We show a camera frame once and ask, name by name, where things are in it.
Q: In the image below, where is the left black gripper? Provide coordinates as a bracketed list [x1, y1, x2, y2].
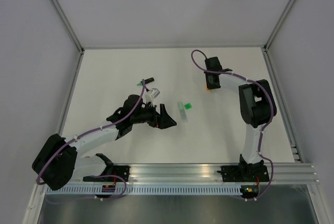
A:
[131, 101, 176, 129]

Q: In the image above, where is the pale green marker pen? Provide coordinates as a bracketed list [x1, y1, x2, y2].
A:
[180, 110, 188, 124]

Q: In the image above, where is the bright green marker cap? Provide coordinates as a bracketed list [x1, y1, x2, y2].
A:
[184, 103, 192, 110]

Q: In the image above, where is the black green highlighter pen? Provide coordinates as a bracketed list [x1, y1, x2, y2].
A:
[137, 77, 154, 86]

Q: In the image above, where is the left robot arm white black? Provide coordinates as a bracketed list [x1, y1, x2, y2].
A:
[32, 95, 177, 191]

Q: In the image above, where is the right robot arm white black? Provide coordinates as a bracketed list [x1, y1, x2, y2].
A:
[205, 57, 277, 182]

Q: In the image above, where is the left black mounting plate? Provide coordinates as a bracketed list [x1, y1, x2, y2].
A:
[112, 165, 130, 182]

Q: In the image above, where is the black mounting plate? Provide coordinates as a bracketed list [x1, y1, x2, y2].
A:
[217, 166, 269, 182]
[112, 165, 130, 182]

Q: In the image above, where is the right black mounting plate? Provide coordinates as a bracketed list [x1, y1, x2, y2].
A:
[217, 166, 269, 182]

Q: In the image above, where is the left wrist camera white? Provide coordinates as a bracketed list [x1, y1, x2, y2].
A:
[145, 88, 160, 104]

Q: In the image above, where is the white slotted cable duct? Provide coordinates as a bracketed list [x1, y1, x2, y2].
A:
[46, 184, 242, 196]

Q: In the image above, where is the right aluminium frame post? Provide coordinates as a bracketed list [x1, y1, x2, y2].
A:
[263, 0, 297, 52]

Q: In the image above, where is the aluminium frame post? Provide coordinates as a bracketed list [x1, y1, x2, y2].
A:
[263, 0, 297, 52]
[49, 0, 84, 54]

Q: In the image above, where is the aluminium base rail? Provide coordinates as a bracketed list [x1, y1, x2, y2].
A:
[39, 163, 320, 183]

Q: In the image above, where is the left aluminium frame post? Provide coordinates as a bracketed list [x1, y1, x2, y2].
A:
[49, 0, 84, 54]

